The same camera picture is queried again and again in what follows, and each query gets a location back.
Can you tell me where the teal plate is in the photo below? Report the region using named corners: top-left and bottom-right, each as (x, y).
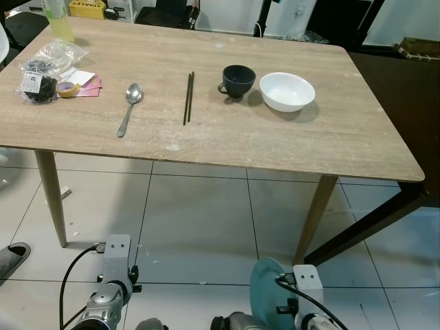
top-left (248, 257), bottom-right (295, 330)

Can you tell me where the silver metal spoon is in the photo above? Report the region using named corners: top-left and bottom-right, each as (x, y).
top-left (115, 82), bottom-right (144, 139)

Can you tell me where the light wooden table leg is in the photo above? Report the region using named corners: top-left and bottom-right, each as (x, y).
top-left (34, 150), bottom-right (70, 249)
top-left (292, 173), bottom-right (340, 266)

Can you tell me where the grey slipper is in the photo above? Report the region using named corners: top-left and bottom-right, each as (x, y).
top-left (0, 242), bottom-right (32, 280)

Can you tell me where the black chopstick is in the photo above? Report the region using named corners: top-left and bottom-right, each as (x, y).
top-left (187, 71), bottom-right (196, 124)
top-left (182, 72), bottom-right (193, 127)

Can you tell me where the beige tape roll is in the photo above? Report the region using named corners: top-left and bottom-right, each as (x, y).
top-left (56, 81), bottom-right (82, 99)

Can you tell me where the white note pad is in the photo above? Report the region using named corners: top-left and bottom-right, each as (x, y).
top-left (63, 68), bottom-right (96, 87)

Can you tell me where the black parts bag white label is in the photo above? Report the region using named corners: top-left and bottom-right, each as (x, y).
top-left (15, 59), bottom-right (60, 106)

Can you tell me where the dark blue cup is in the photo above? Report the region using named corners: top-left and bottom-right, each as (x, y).
top-left (217, 65), bottom-right (258, 100)

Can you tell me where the white bowl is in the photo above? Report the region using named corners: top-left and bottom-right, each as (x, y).
top-left (258, 71), bottom-right (317, 113)

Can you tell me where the clear plastic bag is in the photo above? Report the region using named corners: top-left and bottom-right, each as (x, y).
top-left (23, 38), bottom-right (91, 78)

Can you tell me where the dark brown wooden table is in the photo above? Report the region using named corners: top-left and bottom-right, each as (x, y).
top-left (302, 49), bottom-right (440, 267)

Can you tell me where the open cardboard box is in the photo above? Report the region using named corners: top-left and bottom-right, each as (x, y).
top-left (392, 37), bottom-right (440, 61)

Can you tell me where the yellow liquid plastic bottle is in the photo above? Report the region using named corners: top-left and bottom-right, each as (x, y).
top-left (43, 0), bottom-right (75, 43)

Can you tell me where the white shelf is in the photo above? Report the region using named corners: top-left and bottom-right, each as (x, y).
top-left (65, 0), bottom-right (138, 23)

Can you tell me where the yellow tool box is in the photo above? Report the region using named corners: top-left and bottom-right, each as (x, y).
top-left (67, 0), bottom-right (109, 21)

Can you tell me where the black office chair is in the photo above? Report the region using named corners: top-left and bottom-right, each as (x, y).
top-left (0, 8), bottom-right (50, 52)

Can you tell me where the black metal stand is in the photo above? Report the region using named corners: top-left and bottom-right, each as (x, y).
top-left (258, 0), bottom-right (386, 49)

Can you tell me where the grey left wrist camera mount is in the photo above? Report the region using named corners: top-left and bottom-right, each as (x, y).
top-left (101, 234), bottom-right (133, 293)

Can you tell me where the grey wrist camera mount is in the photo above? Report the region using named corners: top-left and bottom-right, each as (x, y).
top-left (291, 264), bottom-right (325, 318)
top-left (101, 234), bottom-right (133, 293)

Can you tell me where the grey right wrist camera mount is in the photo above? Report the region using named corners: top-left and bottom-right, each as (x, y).
top-left (291, 264), bottom-right (325, 318)

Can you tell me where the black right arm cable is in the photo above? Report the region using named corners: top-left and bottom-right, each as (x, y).
top-left (275, 274), bottom-right (350, 330)

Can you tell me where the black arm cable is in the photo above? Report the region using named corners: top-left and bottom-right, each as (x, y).
top-left (58, 242), bottom-right (107, 330)
top-left (275, 274), bottom-right (350, 330)

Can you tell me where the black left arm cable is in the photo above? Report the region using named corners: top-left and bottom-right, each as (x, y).
top-left (58, 242), bottom-right (107, 330)

